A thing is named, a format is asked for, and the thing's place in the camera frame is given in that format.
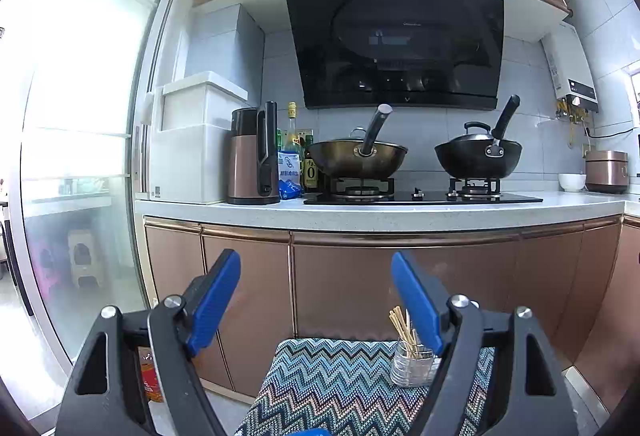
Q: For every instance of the white water heater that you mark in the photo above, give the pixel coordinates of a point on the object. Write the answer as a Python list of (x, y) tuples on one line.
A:
[(570, 66)]

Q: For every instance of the black range hood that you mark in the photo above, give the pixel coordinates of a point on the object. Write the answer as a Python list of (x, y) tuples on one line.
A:
[(395, 41)]

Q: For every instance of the brass water valves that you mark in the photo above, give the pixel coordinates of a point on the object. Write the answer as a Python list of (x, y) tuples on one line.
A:
[(572, 116)]

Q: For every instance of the blue white salt bag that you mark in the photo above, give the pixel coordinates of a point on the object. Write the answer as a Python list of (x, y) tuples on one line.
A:
[(290, 176)]

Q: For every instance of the black gas stove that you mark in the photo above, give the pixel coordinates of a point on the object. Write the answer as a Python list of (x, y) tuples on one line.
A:
[(425, 198)]

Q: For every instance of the zigzag patterned cloth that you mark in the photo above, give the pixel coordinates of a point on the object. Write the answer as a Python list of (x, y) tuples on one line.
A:
[(325, 386)]

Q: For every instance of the bundle of wooden chopsticks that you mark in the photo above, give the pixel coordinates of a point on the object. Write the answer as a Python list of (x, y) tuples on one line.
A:
[(404, 331)]

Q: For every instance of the yellow cap oil bottle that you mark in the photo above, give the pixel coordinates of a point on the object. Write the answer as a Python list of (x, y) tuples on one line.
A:
[(291, 131)]

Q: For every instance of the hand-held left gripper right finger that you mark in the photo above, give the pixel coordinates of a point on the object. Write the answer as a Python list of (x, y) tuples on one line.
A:
[(415, 301)]

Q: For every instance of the copper rice cooker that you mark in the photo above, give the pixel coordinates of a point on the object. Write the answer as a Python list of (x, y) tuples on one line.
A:
[(606, 171)]

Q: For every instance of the black wok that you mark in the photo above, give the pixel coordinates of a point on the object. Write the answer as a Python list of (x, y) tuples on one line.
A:
[(475, 161)]

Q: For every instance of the bronze wok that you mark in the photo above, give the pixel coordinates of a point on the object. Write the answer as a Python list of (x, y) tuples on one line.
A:
[(355, 161)]

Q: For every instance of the glass sliding door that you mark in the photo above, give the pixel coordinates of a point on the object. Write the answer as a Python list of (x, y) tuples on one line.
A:
[(75, 116)]

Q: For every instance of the dark soy sauce bottle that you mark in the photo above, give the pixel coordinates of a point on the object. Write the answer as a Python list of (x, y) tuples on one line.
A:
[(311, 173)]

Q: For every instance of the white plastic stool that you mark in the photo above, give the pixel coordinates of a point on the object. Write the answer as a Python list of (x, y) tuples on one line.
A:
[(85, 261)]

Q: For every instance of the copper lower cabinets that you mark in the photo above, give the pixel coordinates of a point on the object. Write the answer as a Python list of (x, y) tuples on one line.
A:
[(350, 281)]

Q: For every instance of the amber oil bottle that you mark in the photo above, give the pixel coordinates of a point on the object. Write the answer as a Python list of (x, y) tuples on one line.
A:
[(150, 376)]

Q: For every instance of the white bowl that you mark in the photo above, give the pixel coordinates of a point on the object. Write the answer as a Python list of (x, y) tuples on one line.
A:
[(572, 182)]

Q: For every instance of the copper thermos kettle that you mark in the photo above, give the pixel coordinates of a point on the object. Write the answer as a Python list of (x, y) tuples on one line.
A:
[(247, 166)]

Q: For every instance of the white storage bin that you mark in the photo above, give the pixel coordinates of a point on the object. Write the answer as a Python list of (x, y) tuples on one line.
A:
[(190, 151)]

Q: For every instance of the green cap bottle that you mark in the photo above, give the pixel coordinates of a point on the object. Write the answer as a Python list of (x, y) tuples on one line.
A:
[(280, 141)]

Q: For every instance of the clear utensil holder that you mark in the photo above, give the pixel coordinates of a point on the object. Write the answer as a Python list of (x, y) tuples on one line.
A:
[(410, 368)]

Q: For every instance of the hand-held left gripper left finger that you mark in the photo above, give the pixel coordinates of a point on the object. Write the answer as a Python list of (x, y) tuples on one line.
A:
[(215, 301)]

